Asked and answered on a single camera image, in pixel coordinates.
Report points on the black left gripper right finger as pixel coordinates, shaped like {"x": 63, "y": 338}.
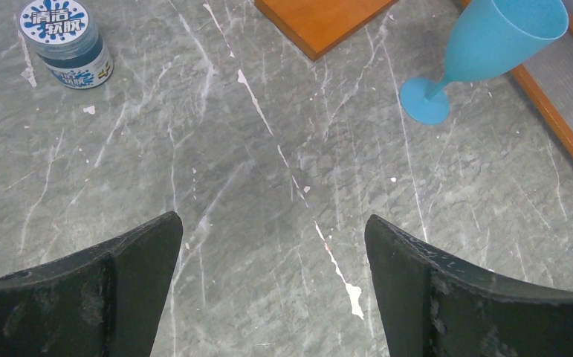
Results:
{"x": 433, "y": 303}

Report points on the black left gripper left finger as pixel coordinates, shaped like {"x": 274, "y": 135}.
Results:
{"x": 105, "y": 300}

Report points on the light blue wine glass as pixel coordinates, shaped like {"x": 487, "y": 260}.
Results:
{"x": 489, "y": 39}

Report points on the wooden rack base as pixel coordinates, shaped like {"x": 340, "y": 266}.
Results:
{"x": 317, "y": 26}

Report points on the blue cleaning gel jar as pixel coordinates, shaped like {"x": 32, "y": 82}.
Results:
{"x": 67, "y": 39}

